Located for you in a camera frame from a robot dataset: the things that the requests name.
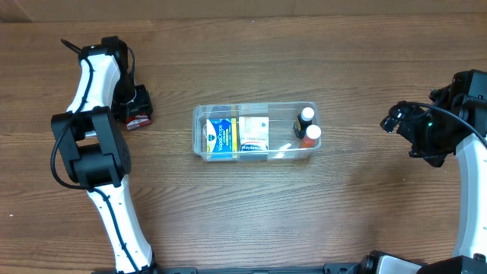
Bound clear plastic container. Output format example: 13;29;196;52
192;101;321;162

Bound blue yellow VapoDrops box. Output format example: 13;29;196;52
206;118;237;153

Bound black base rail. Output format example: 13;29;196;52
91;262;430;274

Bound orange bottle white cap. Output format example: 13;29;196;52
299;125;322;148

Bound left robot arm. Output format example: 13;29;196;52
50;37;161;273

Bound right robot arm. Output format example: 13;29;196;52
350;69;486;274

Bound white and navy box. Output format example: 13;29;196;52
238;116;269;151

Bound red cardboard box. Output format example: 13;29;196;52
126;113;152;130

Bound dark bottle white cap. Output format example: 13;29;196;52
293;107;315;139

